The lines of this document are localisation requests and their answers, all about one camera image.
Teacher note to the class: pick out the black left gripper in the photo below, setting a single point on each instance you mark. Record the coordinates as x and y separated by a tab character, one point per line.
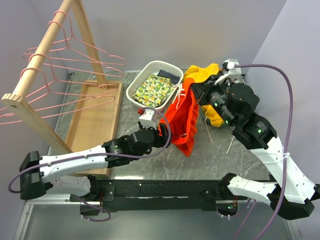
163	140

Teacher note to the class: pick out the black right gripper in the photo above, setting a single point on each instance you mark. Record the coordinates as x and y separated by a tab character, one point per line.
202	90

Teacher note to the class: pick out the orange mesh shorts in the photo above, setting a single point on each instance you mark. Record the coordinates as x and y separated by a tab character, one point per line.
182	115

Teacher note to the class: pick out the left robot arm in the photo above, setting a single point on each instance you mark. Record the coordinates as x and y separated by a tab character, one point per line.
38	174

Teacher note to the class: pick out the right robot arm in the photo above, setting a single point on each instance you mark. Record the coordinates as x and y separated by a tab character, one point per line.
236	104

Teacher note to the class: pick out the yellow garment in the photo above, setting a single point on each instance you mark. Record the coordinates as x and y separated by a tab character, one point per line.
199	75

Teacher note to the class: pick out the dark navy garment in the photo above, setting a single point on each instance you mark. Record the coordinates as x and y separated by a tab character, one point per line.
173	78

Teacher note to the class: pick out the lemon print garment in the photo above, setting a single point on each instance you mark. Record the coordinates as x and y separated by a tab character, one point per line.
153	91

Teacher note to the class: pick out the wooden clothes rack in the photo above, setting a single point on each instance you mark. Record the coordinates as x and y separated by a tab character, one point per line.
66	103

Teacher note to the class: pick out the white plastic laundry basket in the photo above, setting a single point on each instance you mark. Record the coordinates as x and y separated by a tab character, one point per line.
152	68

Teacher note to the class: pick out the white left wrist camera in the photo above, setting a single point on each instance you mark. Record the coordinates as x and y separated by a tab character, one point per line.
147	118

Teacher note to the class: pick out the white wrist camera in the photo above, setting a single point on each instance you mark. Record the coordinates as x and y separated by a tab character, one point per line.
147	118
229	71

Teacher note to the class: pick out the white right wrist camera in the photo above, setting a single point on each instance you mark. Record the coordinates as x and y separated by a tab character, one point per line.
229	71

